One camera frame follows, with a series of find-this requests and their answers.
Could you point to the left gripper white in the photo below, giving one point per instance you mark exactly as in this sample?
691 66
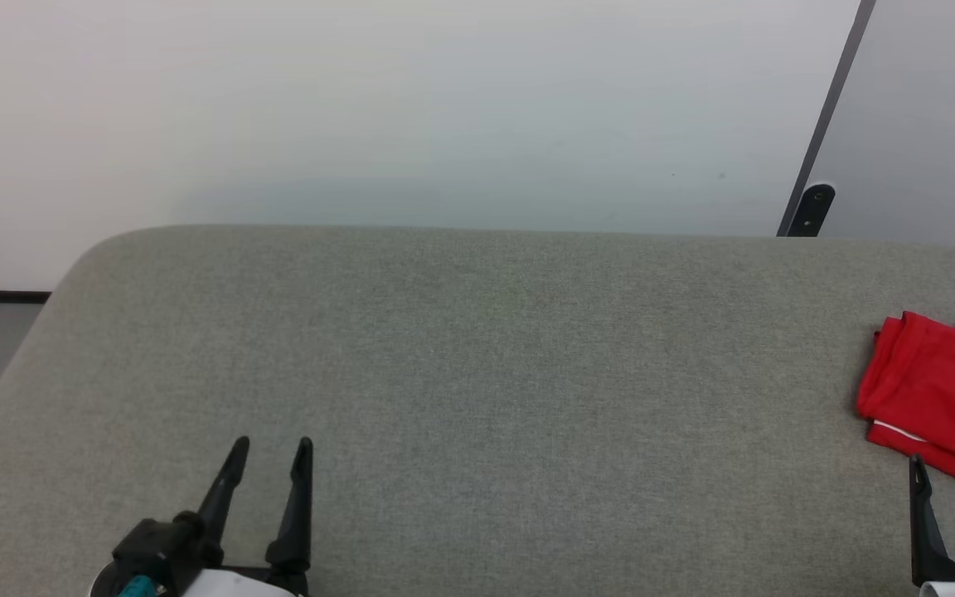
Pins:
237 584

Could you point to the red and white garment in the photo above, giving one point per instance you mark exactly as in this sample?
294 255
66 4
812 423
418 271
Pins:
933 381

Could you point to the left wrist teal connector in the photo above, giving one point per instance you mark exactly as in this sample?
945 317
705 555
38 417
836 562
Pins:
136 589

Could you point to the grey fabric sofa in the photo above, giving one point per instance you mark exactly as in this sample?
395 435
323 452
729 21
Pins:
486 373

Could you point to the black door stopper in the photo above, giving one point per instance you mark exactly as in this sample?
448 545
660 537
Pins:
816 207

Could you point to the grey door panel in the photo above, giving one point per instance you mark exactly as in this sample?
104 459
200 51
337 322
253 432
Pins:
933 108

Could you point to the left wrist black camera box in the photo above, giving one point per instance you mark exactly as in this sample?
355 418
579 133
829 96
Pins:
154 543

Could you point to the dark door frame strip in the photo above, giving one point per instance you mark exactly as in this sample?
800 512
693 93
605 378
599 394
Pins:
832 99

